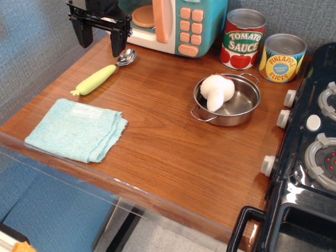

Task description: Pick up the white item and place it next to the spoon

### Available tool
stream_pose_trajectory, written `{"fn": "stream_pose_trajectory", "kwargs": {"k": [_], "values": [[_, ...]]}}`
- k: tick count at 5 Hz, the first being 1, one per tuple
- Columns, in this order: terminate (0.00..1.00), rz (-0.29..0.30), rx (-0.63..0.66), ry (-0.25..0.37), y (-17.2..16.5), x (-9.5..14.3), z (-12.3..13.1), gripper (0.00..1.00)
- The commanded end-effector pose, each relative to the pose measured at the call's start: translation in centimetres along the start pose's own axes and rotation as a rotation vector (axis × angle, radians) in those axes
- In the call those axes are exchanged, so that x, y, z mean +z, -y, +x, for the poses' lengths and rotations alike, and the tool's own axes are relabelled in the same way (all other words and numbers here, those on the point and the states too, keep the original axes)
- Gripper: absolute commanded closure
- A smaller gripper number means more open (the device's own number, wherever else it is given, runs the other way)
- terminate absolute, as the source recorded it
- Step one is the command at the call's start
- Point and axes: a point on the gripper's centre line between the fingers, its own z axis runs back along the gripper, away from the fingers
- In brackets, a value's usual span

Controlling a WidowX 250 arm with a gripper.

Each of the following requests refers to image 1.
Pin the tomato sauce can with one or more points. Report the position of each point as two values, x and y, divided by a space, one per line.
243 32

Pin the white plush mushroom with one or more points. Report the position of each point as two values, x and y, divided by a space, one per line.
217 89

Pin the yellow handled metal spoon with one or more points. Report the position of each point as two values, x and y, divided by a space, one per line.
95 80

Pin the light blue folded cloth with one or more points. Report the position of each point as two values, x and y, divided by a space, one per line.
78 131

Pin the pineapple slices can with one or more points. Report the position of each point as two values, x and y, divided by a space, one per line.
282 57

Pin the small steel pot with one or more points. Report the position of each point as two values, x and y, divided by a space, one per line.
235 111

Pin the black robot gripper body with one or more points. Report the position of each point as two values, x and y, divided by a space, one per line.
106 15

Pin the black toy stove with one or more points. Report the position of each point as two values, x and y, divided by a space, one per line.
300 199

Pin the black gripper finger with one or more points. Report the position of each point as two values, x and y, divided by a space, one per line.
118 39
83 32

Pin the teal toy microwave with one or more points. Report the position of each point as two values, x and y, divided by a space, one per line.
184 28

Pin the orange object at corner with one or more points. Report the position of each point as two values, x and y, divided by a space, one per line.
23 247

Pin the clear acrylic barrier panel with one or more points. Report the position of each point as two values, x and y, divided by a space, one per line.
53 211

